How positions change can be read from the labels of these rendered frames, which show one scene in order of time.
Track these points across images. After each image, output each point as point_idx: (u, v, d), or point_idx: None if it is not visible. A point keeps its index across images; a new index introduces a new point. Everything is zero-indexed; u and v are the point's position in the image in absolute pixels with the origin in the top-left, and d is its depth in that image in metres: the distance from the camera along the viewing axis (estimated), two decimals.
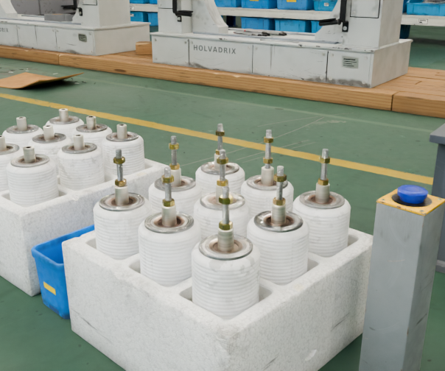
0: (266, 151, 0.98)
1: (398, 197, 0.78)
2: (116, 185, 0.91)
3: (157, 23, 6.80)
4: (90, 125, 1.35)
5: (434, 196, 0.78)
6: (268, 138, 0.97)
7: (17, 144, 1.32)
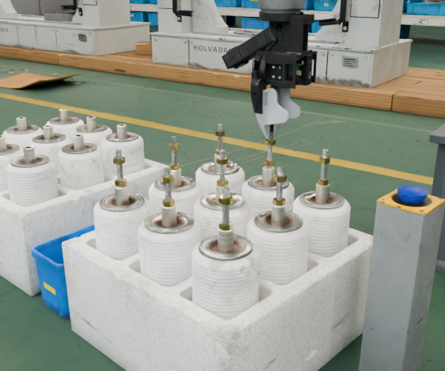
0: (271, 153, 0.98)
1: (398, 197, 0.78)
2: (116, 185, 0.91)
3: (157, 23, 6.80)
4: (90, 125, 1.35)
5: (434, 196, 0.78)
6: (273, 140, 0.98)
7: (17, 144, 1.32)
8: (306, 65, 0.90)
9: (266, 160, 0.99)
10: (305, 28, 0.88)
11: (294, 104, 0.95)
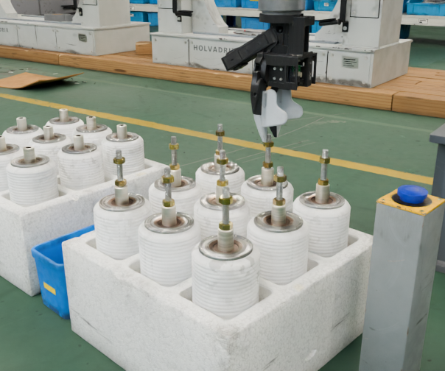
0: (269, 155, 0.98)
1: (398, 197, 0.78)
2: (116, 185, 0.91)
3: (157, 23, 6.80)
4: (90, 125, 1.35)
5: (434, 196, 0.78)
6: (271, 141, 0.98)
7: (17, 144, 1.32)
8: (307, 67, 0.91)
9: (264, 161, 0.99)
10: (306, 29, 0.88)
11: (296, 104, 0.96)
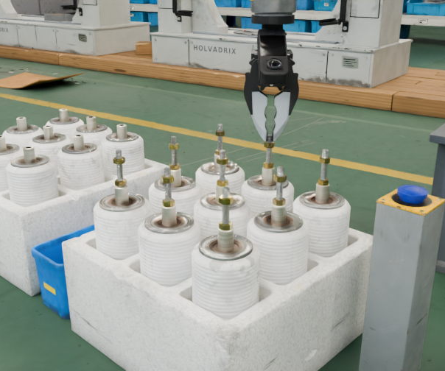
0: (271, 154, 0.99)
1: (398, 197, 0.78)
2: (116, 185, 0.91)
3: (157, 23, 6.80)
4: (90, 125, 1.35)
5: (434, 196, 0.78)
6: None
7: (17, 144, 1.32)
8: None
9: (268, 163, 0.99)
10: None
11: None
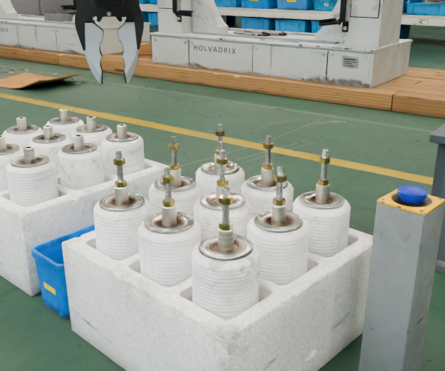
0: (267, 157, 0.99)
1: (398, 197, 0.78)
2: (121, 183, 0.92)
3: (157, 23, 6.80)
4: (90, 125, 1.35)
5: (434, 196, 0.78)
6: (270, 143, 0.98)
7: (17, 144, 1.32)
8: None
9: (264, 163, 1.00)
10: None
11: None
